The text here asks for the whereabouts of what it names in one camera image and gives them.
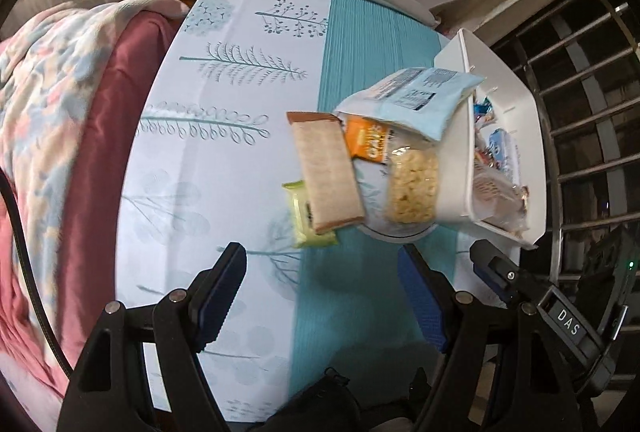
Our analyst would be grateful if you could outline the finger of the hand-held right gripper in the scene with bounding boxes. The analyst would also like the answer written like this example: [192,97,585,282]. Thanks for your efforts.
[469,239,544,310]

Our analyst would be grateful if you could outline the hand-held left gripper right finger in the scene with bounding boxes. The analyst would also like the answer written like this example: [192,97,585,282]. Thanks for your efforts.
[397,243,584,432]

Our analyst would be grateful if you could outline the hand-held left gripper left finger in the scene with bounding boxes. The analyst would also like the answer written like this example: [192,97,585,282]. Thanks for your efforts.
[56,242,249,432]

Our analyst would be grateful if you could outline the clear puffed corn packet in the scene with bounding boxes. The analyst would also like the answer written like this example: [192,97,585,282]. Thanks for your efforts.
[384,132,442,227]

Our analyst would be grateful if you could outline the white plastic bin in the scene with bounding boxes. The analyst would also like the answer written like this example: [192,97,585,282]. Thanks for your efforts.
[433,27,544,252]

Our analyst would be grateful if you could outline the brown wafer packet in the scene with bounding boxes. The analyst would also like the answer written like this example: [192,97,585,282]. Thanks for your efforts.
[286,111,367,235]

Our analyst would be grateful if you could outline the green snack packet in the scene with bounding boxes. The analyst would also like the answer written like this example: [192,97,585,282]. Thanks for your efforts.
[281,179,338,249]

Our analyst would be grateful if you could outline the blue and white snack packet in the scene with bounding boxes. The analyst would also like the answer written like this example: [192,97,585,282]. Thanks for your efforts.
[486,128,522,174]

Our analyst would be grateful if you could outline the colourful candy wrappers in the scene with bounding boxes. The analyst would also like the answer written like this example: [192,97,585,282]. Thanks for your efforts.
[471,95,498,125]

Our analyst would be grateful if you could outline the orange snack packet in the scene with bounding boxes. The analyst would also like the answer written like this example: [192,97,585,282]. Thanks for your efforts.
[344,115,397,166]

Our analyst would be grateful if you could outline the light blue snack packet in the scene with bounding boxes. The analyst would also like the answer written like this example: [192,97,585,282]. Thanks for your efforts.
[334,66,487,144]

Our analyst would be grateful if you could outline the metal window grille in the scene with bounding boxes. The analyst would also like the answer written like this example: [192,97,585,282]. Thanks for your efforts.
[489,0,640,265]

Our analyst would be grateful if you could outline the pink patterned blanket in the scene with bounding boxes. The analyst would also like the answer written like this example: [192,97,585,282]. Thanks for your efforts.
[0,0,192,432]

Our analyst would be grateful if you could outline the black cable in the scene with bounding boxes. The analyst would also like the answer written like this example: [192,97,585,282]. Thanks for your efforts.
[0,171,77,379]

